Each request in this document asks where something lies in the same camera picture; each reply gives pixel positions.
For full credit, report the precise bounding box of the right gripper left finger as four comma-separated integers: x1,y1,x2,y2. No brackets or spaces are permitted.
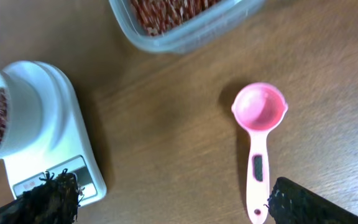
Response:
0,169,85,224

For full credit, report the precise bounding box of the white digital kitchen scale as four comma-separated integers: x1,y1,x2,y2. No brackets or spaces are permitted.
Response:
3,61,107,206

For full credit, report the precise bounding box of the pink measuring scoop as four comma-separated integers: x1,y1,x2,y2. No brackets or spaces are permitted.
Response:
231,83,288,224

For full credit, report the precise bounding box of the white round bowl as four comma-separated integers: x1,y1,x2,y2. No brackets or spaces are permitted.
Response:
0,72,42,159

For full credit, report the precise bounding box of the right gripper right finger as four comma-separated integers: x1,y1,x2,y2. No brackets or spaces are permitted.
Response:
267,177,358,224

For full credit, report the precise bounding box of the clear plastic bean container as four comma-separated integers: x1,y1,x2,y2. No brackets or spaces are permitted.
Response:
109,0,265,54

